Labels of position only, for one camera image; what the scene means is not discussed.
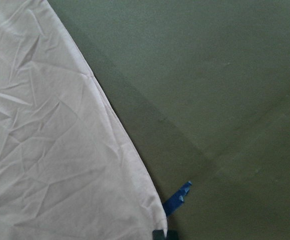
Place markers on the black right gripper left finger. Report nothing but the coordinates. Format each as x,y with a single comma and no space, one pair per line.
158,235

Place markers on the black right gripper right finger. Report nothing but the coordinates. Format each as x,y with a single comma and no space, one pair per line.
172,235

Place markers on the pink Snoopy t-shirt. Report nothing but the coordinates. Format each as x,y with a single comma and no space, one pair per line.
68,169

